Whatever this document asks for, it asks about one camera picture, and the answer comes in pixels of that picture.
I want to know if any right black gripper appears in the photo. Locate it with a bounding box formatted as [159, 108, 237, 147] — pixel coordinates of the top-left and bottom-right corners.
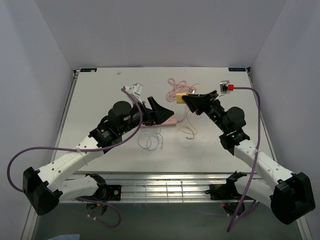
[181, 90, 228, 133]

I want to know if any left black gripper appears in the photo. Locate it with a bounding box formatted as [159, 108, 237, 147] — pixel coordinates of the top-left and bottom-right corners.
[119, 96, 173, 135]

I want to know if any pink power strip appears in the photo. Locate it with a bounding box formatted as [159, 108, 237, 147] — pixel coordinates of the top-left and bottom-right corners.
[141, 116, 178, 129]

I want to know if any yellow charger plug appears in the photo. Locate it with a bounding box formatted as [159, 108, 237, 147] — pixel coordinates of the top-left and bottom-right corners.
[175, 92, 189, 104]

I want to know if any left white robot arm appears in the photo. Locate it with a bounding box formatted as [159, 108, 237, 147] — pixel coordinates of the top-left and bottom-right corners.
[23, 97, 174, 216]

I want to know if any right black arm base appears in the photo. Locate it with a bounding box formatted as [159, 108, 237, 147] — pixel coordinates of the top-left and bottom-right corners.
[205, 183, 242, 200]

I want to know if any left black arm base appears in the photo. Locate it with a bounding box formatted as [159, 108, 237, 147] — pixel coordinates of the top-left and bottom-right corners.
[84, 173, 122, 202]

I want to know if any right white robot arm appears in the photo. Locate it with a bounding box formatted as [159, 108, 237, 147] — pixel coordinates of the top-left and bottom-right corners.
[182, 91, 316, 225]

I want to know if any right blue corner label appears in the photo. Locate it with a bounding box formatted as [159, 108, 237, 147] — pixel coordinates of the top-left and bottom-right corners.
[228, 67, 247, 72]

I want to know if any blue corner label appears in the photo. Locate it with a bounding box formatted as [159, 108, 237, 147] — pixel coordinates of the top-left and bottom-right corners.
[228, 67, 247, 72]
[80, 68, 97, 73]

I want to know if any left blue corner label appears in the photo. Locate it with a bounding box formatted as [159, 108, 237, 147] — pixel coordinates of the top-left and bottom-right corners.
[80, 68, 97, 73]

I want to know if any blue cloth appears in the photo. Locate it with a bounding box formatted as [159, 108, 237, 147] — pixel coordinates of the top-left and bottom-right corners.
[51, 234, 80, 240]

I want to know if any pink power strip cord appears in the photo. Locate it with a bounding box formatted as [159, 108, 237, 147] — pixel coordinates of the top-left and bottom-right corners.
[166, 77, 198, 123]

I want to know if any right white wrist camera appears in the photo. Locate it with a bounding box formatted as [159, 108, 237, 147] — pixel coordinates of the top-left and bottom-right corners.
[219, 80, 234, 95]

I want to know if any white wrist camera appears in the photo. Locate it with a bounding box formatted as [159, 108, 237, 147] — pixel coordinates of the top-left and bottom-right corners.
[219, 80, 234, 95]
[124, 83, 144, 98]

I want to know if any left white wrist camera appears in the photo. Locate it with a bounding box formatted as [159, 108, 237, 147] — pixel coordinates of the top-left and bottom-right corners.
[124, 83, 144, 98]

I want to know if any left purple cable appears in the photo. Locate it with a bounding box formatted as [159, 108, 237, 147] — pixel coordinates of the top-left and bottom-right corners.
[6, 86, 144, 228]

